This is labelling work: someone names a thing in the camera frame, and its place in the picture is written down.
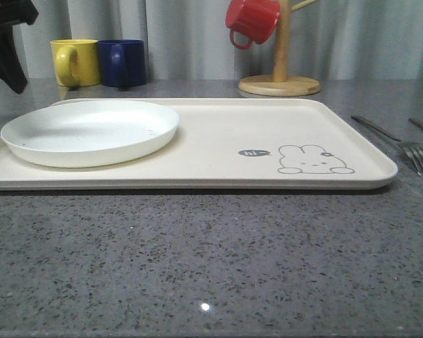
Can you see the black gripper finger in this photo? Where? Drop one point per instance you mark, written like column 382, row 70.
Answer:
column 13, row 13

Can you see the white round plate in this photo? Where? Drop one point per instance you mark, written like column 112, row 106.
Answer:
column 90, row 133

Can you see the silver metal fork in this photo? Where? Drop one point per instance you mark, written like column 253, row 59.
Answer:
column 412, row 150

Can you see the yellow mug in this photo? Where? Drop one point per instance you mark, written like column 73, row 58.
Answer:
column 76, row 62

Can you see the dark blue mug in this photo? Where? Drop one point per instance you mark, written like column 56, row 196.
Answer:
column 122, row 62

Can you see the red mug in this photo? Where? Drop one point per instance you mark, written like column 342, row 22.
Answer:
column 251, row 21

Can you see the cream rabbit serving tray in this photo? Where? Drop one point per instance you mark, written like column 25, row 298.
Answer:
column 231, row 144

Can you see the wooden mug tree stand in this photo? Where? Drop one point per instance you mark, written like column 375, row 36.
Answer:
column 280, row 83

